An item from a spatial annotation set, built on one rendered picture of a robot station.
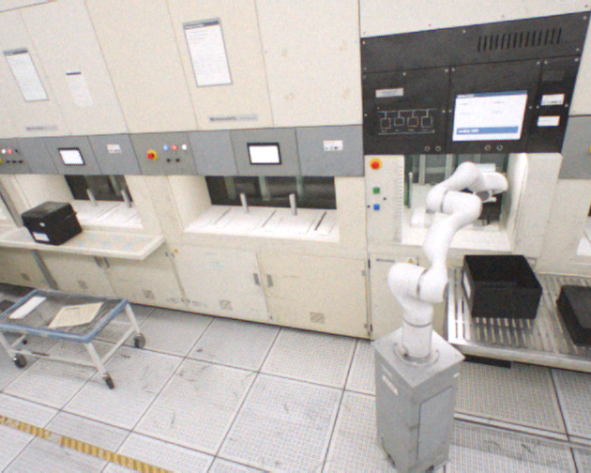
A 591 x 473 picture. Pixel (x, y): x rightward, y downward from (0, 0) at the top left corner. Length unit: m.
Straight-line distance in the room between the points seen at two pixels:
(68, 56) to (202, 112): 0.91
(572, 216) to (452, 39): 1.01
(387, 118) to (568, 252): 1.13
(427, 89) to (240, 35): 0.95
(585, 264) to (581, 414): 0.86
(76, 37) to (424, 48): 1.95
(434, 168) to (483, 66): 1.21
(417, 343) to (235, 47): 1.66
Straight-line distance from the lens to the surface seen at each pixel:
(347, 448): 2.41
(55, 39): 2.93
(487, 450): 2.50
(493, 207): 2.40
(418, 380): 1.70
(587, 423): 2.77
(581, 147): 2.12
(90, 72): 2.80
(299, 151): 2.16
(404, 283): 1.53
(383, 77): 1.98
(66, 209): 3.40
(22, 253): 4.37
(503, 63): 1.98
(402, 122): 2.02
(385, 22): 1.96
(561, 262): 2.39
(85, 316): 3.07
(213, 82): 2.29
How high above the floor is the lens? 2.07
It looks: 29 degrees down
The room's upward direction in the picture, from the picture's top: 8 degrees counter-clockwise
